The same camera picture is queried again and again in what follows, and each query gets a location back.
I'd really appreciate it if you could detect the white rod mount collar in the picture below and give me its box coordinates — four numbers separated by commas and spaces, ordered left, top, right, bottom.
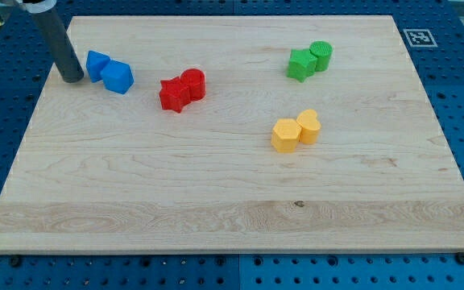
0, 0, 57, 14

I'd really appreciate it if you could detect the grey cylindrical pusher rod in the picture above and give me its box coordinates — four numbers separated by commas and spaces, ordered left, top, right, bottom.
30, 7, 84, 83

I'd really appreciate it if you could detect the blue triangle block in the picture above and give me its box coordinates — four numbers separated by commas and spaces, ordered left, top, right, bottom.
85, 51, 110, 83

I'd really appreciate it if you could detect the blue cube block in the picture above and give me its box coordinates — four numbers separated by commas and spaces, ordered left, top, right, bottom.
101, 60, 134, 94

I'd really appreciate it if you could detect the red star block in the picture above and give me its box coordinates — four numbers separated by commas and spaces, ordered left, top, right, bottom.
159, 77, 192, 113

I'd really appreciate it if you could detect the red cylinder block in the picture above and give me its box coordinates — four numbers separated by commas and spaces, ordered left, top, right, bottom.
180, 68, 206, 101

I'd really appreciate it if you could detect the wooden board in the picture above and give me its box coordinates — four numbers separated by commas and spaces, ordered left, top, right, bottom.
0, 15, 464, 255

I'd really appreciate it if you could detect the green star block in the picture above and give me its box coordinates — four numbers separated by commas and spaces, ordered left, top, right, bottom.
286, 49, 317, 82

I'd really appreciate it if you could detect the yellow hexagon block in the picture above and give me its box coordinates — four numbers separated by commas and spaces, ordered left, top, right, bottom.
271, 118, 301, 153

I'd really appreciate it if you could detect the green cylinder block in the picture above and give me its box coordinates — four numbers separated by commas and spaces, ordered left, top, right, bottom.
309, 40, 334, 72

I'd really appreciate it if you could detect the yellow heart block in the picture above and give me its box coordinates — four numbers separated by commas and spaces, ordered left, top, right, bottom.
296, 109, 321, 145

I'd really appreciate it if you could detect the white fiducial marker tag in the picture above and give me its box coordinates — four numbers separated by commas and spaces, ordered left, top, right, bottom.
404, 28, 437, 48

